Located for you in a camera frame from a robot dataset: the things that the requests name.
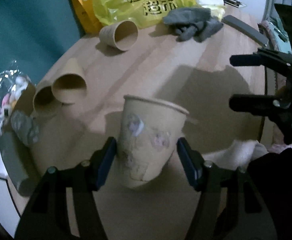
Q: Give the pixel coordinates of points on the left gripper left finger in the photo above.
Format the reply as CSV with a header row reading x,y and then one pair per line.
x,y
45,215

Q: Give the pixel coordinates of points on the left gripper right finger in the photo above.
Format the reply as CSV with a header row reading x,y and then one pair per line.
x,y
218,210

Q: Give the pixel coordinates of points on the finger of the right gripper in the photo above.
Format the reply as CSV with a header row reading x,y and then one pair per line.
x,y
262,57
271,106

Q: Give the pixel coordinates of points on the patterned paper cup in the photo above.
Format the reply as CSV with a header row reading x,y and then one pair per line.
x,y
148,135

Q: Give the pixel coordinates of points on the brown paper cup lying behind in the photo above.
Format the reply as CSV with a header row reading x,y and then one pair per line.
x,y
44,102

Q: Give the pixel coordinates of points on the brown paper cup lying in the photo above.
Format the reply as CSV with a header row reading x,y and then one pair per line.
x,y
69,83
44,102

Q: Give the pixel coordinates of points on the brown paper cup lying front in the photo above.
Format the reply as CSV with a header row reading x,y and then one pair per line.
x,y
69,83

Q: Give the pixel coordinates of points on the plain brown paper cup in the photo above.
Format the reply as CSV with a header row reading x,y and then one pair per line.
x,y
122,35

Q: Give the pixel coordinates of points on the black remote control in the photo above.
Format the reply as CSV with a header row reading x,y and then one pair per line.
x,y
246,29

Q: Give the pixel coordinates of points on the grey knitted glove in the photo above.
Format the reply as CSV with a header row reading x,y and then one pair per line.
x,y
197,23

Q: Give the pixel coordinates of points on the clear bag of sweets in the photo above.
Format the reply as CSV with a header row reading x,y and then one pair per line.
x,y
13,83

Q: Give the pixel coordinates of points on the yellow plastic shopping bag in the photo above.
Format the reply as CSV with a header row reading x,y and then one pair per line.
x,y
144,13

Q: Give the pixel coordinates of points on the teal curtain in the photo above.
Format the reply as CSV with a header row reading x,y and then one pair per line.
x,y
34,34

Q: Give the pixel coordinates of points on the orange cardboard box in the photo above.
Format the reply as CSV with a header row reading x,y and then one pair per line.
x,y
85,14

